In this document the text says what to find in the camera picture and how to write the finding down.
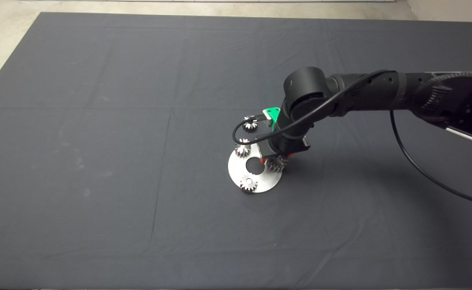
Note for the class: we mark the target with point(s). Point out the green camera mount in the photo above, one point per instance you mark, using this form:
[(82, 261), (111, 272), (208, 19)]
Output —
[(274, 112)]

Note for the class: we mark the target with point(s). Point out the round metal plate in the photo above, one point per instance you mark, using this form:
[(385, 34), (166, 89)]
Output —
[(266, 181)]

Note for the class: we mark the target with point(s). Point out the small steel gear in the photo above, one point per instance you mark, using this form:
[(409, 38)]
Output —
[(250, 126), (243, 151), (249, 185)]

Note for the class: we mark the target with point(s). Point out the large steel gear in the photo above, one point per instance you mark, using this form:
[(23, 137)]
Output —
[(277, 164)]

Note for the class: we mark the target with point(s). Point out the small silver camera box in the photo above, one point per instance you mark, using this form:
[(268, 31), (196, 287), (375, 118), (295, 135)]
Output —
[(266, 117)]

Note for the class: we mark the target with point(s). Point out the dark table cloth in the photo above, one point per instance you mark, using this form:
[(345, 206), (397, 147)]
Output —
[(99, 161)]

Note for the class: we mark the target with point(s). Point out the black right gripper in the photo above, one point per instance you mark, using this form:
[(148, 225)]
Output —
[(288, 139)]

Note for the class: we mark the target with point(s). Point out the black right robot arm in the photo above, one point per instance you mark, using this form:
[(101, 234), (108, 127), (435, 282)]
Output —
[(361, 92)]

